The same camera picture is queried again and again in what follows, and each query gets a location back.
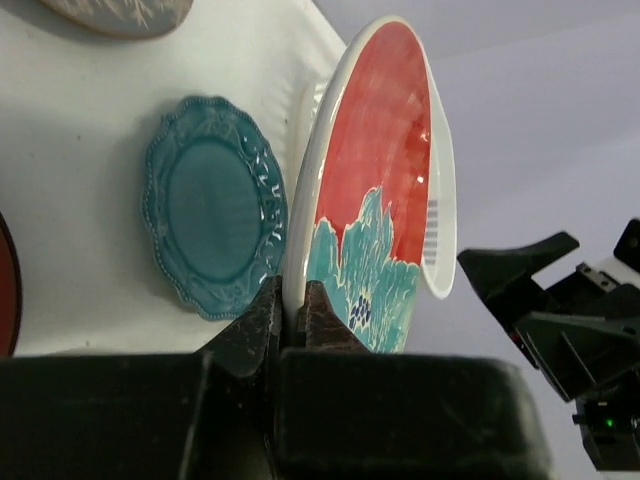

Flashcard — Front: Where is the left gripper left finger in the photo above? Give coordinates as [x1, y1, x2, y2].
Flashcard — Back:
[202, 276, 283, 375]

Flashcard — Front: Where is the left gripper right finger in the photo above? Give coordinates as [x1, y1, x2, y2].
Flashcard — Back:
[297, 281, 370, 355]

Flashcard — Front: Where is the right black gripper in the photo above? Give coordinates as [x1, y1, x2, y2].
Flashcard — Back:
[457, 219, 639, 470]

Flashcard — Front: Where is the red plate with teal flower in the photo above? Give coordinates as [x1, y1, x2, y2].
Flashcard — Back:
[282, 16, 432, 353]

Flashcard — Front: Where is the grey plate with deer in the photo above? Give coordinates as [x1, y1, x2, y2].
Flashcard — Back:
[42, 0, 194, 40]

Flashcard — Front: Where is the white plastic dish bin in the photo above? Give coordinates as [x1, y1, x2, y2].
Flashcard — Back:
[294, 82, 456, 301]

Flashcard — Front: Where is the teal scalloped plate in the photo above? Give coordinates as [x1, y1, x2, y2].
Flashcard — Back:
[141, 96, 288, 320]

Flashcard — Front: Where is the dark red rimmed plate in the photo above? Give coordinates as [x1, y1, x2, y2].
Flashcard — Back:
[0, 216, 23, 358]

